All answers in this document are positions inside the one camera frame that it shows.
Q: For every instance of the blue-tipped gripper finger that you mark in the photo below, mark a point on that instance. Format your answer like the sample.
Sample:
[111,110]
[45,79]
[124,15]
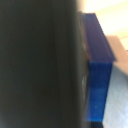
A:
[98,73]

